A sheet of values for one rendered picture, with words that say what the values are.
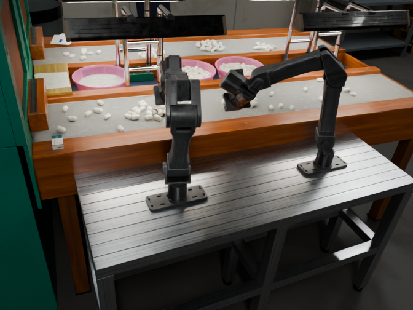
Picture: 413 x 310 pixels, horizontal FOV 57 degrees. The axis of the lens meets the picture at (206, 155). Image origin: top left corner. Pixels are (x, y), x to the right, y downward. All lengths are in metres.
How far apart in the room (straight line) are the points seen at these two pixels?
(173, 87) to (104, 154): 0.48
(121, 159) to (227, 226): 0.46
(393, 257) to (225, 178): 1.21
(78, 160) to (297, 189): 0.77
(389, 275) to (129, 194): 1.42
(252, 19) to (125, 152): 3.55
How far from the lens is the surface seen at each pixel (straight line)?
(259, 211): 1.27
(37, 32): 2.23
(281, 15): 4.93
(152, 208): 1.23
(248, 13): 4.69
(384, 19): 2.09
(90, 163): 1.39
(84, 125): 1.55
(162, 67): 1.35
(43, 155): 1.37
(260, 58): 2.30
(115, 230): 1.19
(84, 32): 1.50
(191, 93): 0.99
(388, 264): 2.26
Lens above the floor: 1.52
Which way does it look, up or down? 35 degrees down
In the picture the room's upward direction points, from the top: 5 degrees clockwise
